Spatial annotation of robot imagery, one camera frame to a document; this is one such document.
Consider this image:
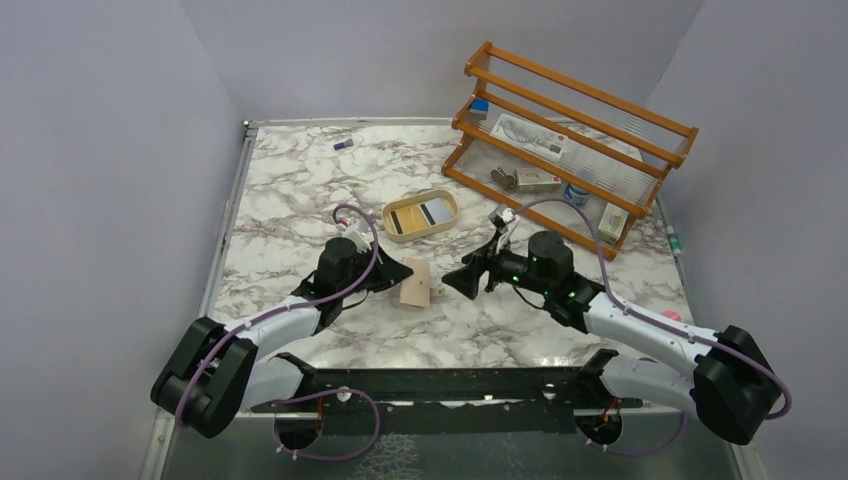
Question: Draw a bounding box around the beige card holder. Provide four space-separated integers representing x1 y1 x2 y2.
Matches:
399 257 431 308

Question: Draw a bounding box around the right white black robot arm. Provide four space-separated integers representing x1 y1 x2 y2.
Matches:
442 231 781 445

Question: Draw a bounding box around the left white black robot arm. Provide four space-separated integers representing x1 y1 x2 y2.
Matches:
150 237 413 438

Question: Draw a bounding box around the yellow card with black stripe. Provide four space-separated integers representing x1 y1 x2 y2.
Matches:
389 205 429 235

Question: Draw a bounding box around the grey card in tray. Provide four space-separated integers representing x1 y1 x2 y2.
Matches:
419 198 454 226

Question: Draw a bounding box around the beige oval tray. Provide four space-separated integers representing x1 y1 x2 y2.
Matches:
381 189 459 243

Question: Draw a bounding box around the green white small box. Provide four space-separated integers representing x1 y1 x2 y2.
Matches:
597 202 629 245

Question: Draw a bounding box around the small grey box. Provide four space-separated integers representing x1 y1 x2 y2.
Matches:
514 167 562 193

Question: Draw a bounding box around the metal binder clip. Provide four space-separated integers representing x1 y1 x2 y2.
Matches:
490 168 517 191

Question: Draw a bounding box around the orange wooden shelf rack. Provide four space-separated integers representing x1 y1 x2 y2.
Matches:
441 41 699 260

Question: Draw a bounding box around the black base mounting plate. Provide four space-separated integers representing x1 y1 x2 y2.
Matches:
241 350 642 442

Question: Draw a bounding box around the green white tube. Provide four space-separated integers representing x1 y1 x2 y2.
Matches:
665 225 682 257

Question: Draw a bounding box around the pink round cap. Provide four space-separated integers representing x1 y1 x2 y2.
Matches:
661 310 683 322

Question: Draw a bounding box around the clear printed packet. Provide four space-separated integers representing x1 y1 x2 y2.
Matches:
491 113 572 162

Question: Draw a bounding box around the blue grey eraser block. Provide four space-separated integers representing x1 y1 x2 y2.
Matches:
467 98 489 121

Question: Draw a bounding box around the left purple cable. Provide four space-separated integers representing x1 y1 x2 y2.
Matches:
173 203 382 463

